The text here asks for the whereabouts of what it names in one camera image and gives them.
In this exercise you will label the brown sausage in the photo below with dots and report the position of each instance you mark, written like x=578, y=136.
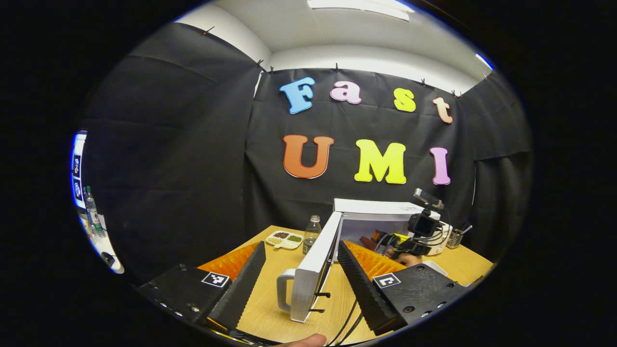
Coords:
x=367, y=243

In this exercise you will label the long ceiling light panel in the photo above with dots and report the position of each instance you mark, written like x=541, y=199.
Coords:
x=361, y=7

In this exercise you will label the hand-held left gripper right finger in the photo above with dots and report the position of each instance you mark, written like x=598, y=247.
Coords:
x=359, y=284

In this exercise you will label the computer monitor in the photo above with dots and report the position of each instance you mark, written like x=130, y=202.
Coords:
x=77, y=173

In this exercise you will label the white side desk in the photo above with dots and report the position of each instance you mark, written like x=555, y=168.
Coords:
x=103, y=246

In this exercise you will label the black backdrop cloth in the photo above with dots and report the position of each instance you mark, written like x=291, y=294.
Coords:
x=193, y=144

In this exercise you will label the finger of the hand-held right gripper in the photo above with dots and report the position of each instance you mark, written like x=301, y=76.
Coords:
x=388, y=238

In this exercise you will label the white divided tray of beans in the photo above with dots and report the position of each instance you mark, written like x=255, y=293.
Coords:
x=284, y=239

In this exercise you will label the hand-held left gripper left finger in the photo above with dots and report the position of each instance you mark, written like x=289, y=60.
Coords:
x=243, y=284

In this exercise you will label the white microwave oven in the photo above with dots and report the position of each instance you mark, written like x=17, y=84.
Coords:
x=311, y=274

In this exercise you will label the white toaster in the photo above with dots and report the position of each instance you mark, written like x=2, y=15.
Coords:
x=446, y=238

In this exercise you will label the small black device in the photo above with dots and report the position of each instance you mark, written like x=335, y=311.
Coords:
x=109, y=259

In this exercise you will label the white rectangular dish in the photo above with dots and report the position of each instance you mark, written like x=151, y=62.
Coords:
x=435, y=267

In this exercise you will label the clear plastic water bottle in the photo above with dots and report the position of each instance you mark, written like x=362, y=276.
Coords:
x=92, y=214
x=312, y=236

